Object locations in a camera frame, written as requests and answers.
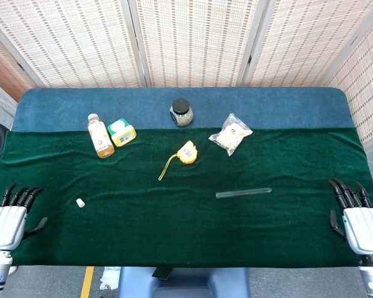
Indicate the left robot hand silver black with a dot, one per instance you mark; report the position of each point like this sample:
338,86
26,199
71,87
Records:
6,223

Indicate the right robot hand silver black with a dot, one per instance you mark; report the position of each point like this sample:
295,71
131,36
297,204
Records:
362,226

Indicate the small white cap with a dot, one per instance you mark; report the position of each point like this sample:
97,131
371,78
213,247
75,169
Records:
80,203

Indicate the clear glass test tube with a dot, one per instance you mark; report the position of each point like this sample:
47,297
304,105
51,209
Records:
242,193

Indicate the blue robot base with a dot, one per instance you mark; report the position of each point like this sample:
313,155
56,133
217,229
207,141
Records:
186,282

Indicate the white crumpled paper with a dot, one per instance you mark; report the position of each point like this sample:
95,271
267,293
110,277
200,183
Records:
108,277

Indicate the amber tea drink bottle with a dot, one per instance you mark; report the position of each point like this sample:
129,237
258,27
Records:
101,139

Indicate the woven bamboo screen panel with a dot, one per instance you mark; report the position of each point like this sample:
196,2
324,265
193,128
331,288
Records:
71,40
304,40
196,40
3,71
363,87

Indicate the yellow box with green-white lid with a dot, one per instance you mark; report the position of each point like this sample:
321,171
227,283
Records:
121,133

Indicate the blue table cover cloth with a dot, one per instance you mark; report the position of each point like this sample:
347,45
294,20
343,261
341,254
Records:
267,105

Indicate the clear plastic bag of snacks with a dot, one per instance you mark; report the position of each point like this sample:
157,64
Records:
231,135

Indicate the black flat phone-like object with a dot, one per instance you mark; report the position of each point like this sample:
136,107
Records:
162,273

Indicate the dark green velvet cloth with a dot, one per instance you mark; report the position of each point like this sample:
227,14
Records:
186,223

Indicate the glass jar with black lid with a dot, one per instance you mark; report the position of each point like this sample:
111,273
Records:
181,107

